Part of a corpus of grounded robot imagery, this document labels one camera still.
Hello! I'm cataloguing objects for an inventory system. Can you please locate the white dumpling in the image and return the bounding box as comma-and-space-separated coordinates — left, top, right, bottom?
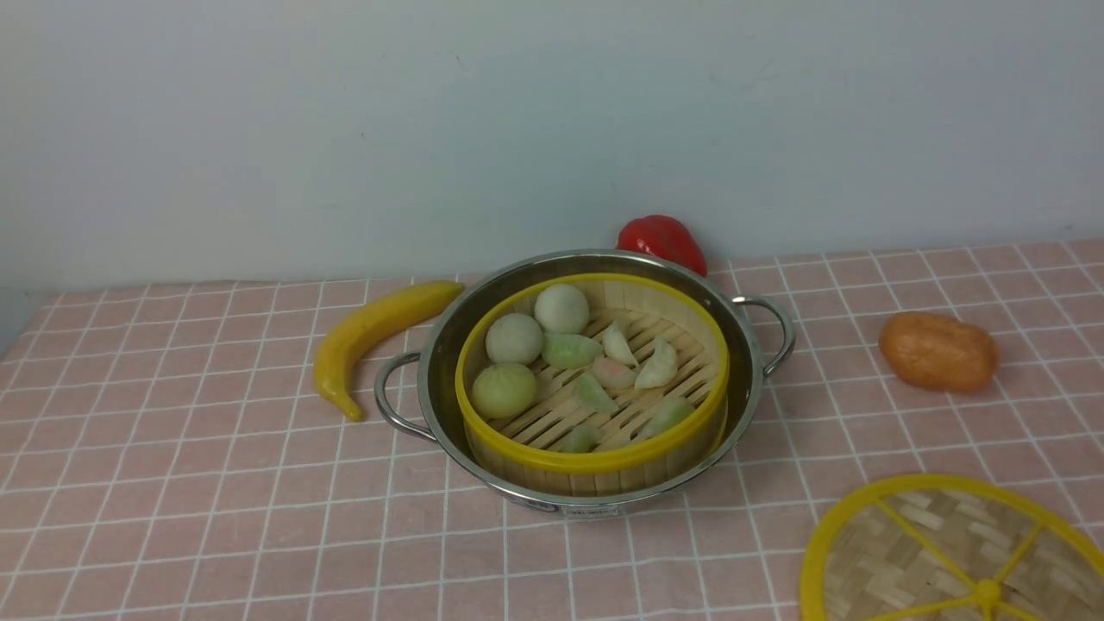
602, 318, 638, 368
634, 336, 679, 392

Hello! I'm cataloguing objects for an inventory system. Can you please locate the yellow bamboo steamer lid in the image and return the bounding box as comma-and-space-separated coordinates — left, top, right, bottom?
800, 474, 1103, 620

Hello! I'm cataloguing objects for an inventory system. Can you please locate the stainless steel pot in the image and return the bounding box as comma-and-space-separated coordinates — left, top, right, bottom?
374, 250, 795, 518

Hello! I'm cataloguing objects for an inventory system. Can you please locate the green dumpling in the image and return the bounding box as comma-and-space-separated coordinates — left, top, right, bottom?
634, 394, 696, 441
574, 371, 619, 415
541, 333, 605, 370

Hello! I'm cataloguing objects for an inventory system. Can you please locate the white steamed bun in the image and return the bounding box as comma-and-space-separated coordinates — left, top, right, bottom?
533, 283, 590, 335
485, 313, 544, 366

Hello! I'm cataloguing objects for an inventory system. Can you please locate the pink checkered tablecloth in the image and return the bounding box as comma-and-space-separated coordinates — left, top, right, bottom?
1, 240, 1101, 620

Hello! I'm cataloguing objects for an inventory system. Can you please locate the pink dumpling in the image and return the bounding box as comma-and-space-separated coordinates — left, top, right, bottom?
590, 356, 637, 390

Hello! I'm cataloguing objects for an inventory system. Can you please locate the red bell pepper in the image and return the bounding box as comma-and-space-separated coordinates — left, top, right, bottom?
616, 215, 707, 278

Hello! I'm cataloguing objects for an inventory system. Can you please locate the yellow bamboo steamer basket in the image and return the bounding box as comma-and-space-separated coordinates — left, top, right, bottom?
455, 273, 732, 498

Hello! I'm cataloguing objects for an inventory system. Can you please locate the yellow banana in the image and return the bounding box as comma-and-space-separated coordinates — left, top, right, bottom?
314, 280, 465, 422

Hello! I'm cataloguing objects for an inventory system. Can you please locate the orange potato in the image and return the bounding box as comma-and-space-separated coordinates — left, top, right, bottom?
878, 311, 1001, 393

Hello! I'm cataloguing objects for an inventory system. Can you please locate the yellow-green steamed bun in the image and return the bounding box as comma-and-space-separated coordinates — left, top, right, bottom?
470, 364, 539, 419

